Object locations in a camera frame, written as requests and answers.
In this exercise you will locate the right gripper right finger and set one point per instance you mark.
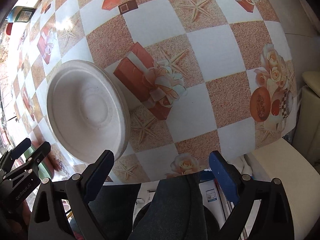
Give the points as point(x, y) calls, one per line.
point(274, 218)

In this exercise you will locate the green square plate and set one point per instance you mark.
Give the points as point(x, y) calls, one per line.
point(45, 167)

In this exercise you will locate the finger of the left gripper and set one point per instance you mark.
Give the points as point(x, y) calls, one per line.
point(8, 159)
point(32, 163)

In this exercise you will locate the green blue bottle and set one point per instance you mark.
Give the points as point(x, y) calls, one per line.
point(20, 14)

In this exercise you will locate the white paper bowl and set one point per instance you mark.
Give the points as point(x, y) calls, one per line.
point(87, 111)

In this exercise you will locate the cream cushioned seat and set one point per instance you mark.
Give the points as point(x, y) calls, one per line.
point(301, 181)

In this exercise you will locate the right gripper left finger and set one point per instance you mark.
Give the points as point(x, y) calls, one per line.
point(84, 188)

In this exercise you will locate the checkered floral tablecloth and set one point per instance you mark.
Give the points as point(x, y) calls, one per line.
point(197, 76)

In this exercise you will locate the blue jeans leg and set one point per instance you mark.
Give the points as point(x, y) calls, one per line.
point(176, 211)

